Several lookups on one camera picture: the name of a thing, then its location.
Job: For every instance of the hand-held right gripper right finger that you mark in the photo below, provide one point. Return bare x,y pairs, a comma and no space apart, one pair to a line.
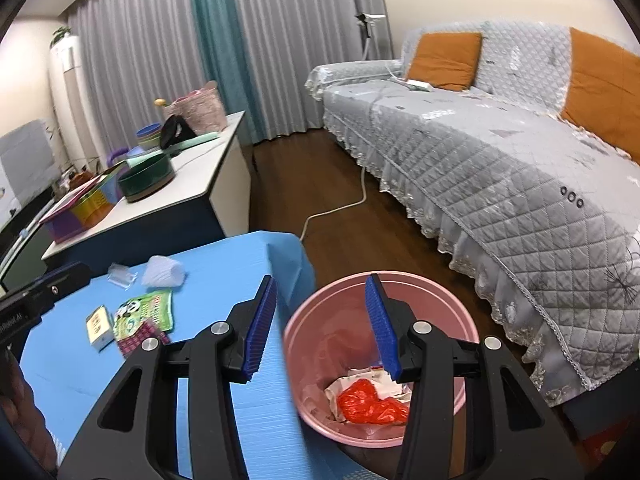
382,330

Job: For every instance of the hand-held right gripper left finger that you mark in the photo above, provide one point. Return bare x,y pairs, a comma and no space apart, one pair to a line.
260,330

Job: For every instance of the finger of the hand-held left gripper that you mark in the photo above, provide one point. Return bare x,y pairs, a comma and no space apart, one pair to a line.
65,282

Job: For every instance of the small cream cardboard box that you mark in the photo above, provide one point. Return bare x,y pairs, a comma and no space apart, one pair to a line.
99,327

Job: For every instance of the clear plastic piece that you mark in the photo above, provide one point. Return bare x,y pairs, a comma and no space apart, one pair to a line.
122,276

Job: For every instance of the pink plastic bin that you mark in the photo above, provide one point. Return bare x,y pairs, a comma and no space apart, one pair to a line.
320,320

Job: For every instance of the white torn paper packaging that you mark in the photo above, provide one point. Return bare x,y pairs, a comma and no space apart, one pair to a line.
342,386

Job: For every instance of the red plastic bag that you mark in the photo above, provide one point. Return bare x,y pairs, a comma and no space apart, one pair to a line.
370,402

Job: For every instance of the green snack packet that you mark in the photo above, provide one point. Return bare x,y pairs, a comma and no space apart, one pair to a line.
145,312

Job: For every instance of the dark red patterned packet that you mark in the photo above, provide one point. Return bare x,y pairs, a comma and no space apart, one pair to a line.
140,337

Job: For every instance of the dark television cabinet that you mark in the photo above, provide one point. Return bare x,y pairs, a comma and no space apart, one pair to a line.
20,250

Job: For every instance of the colourful purple box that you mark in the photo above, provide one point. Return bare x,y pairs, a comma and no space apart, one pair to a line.
85,205

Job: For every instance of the television with grey cover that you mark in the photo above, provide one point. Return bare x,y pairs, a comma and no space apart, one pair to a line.
25,160

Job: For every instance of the dark green round bowl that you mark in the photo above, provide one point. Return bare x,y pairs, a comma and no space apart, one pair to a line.
147,177

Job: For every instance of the purple plastic jug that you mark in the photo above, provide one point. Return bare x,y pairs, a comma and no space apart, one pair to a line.
120,157

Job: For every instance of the stack of plastic bowls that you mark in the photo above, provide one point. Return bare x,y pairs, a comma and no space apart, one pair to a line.
148,136

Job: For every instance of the white coffee table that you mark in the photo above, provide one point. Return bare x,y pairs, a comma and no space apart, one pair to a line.
200,170

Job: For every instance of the black hat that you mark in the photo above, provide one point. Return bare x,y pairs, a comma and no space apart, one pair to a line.
175,132

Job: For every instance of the grey quilted sofa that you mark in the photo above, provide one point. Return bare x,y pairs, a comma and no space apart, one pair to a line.
500,185

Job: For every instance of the mint green roll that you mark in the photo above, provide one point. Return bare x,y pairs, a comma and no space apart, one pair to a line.
195,141

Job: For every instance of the white standing air conditioner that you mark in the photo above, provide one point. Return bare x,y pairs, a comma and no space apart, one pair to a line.
70,90

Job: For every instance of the pink lace basket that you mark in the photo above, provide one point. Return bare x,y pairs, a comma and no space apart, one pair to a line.
197,110

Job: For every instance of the grey curtain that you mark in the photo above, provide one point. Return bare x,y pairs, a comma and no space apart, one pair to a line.
300,35
140,60

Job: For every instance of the green potted plant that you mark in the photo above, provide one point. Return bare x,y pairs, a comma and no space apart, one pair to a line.
60,35

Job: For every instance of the white power strip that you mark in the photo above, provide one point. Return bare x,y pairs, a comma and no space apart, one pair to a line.
419,85

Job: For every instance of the small orange cushion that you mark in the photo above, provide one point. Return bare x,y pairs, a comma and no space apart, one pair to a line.
445,60

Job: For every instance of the teal curtain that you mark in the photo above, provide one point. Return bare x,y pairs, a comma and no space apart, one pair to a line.
220,45

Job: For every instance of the white floor stand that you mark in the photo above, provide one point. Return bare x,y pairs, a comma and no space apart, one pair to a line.
369,35

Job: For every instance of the large orange cushion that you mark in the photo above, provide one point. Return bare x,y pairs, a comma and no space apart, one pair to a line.
600,90

